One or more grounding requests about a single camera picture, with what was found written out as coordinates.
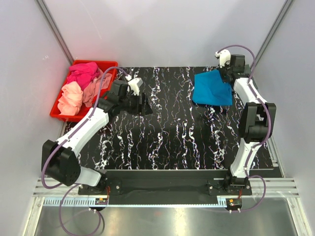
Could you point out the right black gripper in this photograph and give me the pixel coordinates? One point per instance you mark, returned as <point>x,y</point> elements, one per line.
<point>221,69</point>

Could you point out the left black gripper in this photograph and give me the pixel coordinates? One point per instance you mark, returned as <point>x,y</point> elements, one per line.
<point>143,109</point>

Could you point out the blue t shirt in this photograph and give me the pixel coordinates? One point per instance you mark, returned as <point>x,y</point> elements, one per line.
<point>209,89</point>

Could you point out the dark grey t shirt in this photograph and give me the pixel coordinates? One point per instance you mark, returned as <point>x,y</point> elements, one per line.
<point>248,72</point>

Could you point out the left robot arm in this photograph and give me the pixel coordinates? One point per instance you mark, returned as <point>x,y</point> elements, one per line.
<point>60,157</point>

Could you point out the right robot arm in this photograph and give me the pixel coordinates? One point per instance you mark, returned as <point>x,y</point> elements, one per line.
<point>256,122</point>

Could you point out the dusty pink t shirt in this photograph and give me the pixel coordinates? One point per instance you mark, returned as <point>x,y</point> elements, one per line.
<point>91,91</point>

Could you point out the hot pink t shirt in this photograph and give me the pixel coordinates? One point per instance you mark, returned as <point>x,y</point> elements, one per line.
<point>83,74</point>

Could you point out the peach t shirt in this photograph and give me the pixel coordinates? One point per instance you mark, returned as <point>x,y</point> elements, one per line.
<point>70,102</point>

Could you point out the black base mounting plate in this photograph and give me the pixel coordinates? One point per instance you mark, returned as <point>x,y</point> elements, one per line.
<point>169,187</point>

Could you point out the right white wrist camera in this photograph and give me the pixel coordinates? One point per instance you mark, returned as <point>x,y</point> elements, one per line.
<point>224,57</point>

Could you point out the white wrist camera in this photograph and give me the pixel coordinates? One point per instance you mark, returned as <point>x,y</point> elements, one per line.
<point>224,57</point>
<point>134,84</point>

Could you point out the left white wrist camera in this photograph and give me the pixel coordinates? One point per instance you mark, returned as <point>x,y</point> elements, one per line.
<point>134,84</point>

